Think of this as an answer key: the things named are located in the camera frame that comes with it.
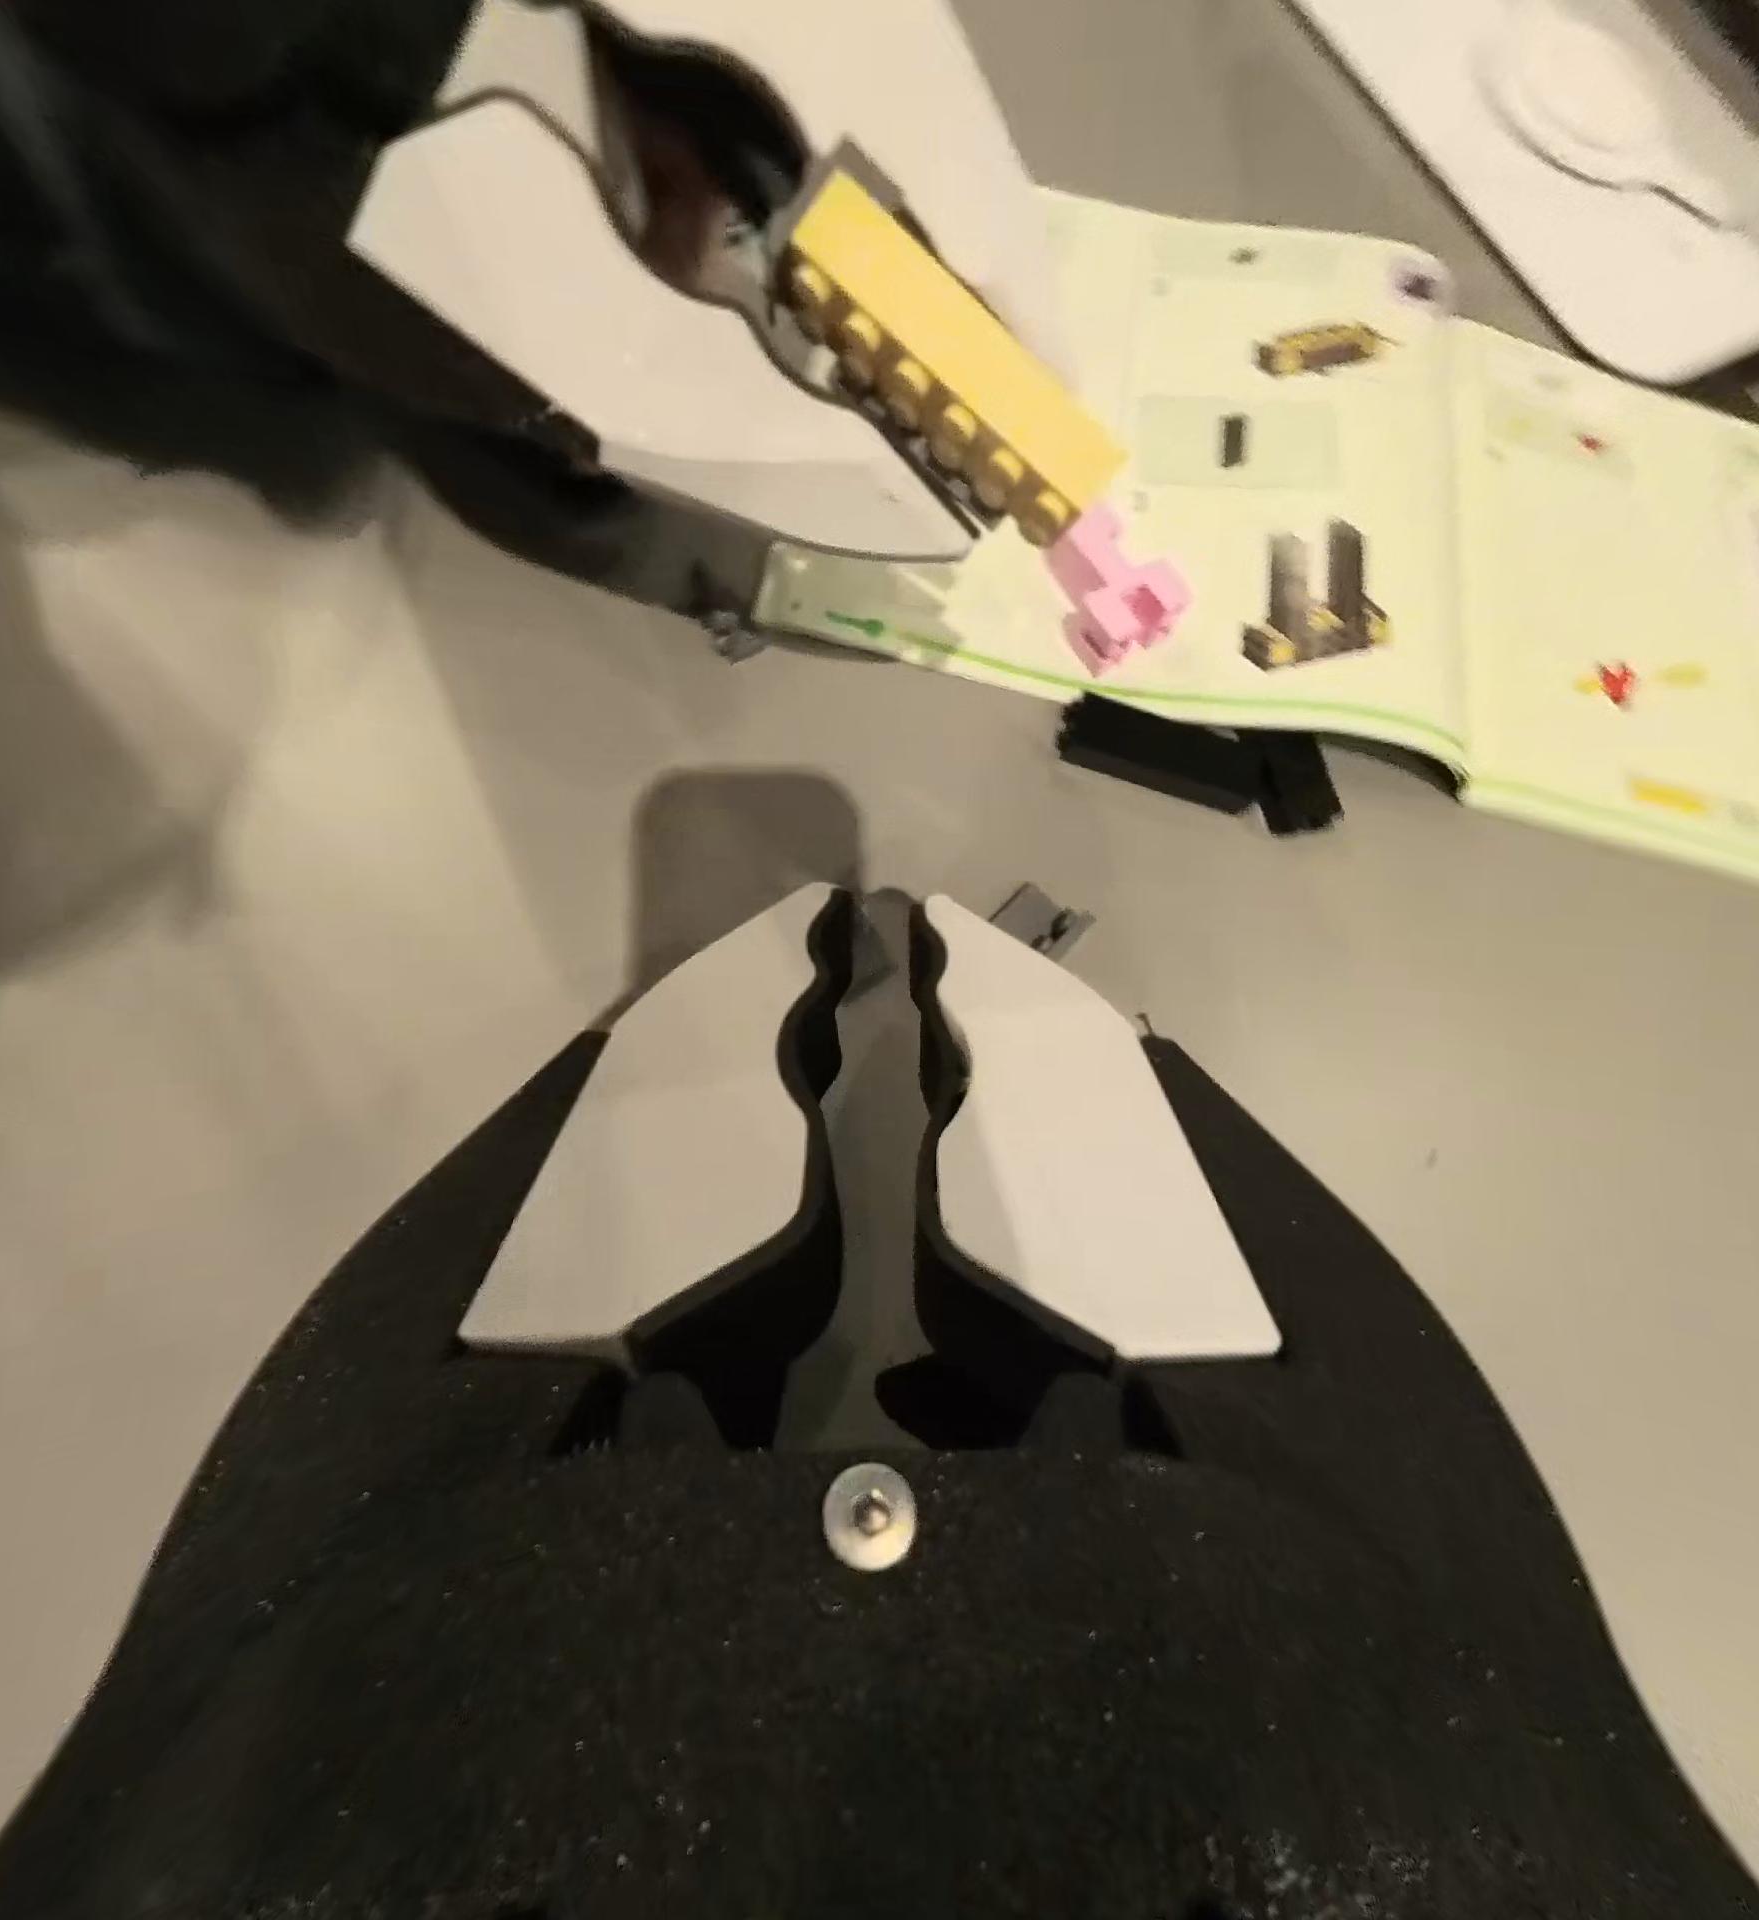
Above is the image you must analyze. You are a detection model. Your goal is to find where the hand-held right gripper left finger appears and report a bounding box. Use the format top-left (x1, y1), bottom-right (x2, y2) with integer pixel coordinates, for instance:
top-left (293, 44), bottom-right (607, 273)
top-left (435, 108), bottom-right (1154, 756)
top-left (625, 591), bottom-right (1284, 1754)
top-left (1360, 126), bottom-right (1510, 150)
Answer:
top-left (457, 884), bottom-right (852, 1364)

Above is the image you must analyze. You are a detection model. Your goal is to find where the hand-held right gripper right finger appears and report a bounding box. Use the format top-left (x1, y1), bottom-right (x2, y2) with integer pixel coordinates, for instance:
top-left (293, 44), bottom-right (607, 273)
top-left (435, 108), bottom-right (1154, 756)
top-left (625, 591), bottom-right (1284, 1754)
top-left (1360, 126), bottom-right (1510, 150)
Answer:
top-left (916, 894), bottom-right (1284, 1360)

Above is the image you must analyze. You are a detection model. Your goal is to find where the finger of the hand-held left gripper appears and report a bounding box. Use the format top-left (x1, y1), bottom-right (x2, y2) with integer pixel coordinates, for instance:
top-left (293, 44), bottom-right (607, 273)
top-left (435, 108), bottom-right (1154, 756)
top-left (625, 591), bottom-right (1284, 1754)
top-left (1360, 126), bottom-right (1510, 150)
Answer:
top-left (581, 0), bottom-right (1074, 391)
top-left (355, 97), bottom-right (974, 564)

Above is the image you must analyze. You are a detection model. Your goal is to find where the small dark grey brick piece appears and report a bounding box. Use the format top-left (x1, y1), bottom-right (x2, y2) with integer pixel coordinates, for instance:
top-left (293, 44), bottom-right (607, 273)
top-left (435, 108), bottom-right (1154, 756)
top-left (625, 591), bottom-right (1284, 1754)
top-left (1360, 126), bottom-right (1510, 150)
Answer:
top-left (992, 882), bottom-right (1096, 955)

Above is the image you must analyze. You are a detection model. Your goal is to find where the yellow and dark grey brick assembly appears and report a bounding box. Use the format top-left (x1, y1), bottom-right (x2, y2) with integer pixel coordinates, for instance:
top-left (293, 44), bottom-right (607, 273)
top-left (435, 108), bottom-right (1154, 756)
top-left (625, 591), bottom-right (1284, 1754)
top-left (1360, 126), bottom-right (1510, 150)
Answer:
top-left (736, 143), bottom-right (1130, 547)

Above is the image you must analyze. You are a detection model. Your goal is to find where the black brick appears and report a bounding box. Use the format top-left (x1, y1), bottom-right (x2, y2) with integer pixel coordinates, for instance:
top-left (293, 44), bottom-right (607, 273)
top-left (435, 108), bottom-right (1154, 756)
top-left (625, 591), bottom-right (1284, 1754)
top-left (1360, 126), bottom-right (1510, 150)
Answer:
top-left (1060, 693), bottom-right (1266, 817)
top-left (1258, 733), bottom-right (1344, 838)

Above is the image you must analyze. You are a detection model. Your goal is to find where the pink brick piece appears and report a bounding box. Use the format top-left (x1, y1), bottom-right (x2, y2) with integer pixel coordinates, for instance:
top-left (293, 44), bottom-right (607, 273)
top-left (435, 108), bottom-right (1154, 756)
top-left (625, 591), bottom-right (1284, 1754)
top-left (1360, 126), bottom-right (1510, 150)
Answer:
top-left (1048, 502), bottom-right (1196, 675)

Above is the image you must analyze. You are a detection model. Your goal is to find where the pale green instruction booklet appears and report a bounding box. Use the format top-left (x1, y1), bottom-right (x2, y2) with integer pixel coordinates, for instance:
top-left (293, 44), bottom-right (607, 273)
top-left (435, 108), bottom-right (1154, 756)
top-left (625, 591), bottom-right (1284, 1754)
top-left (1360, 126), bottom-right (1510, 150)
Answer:
top-left (766, 186), bottom-right (1759, 902)

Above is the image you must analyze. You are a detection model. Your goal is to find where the white box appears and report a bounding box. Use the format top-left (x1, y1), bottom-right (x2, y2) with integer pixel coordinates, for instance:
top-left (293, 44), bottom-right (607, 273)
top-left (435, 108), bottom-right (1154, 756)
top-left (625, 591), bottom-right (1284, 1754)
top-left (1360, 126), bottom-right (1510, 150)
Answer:
top-left (1292, 0), bottom-right (1759, 392)

